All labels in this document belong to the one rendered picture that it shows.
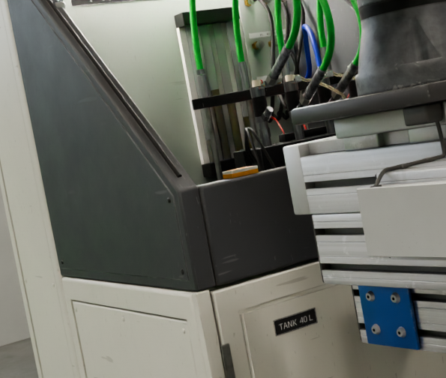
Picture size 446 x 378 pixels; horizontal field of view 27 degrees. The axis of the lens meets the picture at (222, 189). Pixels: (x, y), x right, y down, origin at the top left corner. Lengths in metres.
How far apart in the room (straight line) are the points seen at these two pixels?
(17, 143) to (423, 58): 1.18
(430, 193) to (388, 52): 0.24
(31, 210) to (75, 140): 0.34
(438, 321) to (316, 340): 0.47
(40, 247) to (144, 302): 0.48
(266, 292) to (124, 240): 0.28
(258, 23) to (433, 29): 1.17
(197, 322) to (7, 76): 0.80
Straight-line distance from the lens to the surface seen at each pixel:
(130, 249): 1.63
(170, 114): 2.05
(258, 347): 1.52
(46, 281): 2.06
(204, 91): 1.99
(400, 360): 1.70
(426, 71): 1.04
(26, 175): 2.04
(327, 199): 1.17
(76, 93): 1.71
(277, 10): 2.02
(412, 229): 0.90
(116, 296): 1.73
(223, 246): 1.47
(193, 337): 1.49
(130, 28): 2.03
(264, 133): 1.82
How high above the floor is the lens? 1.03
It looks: 4 degrees down
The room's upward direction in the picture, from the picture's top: 10 degrees counter-clockwise
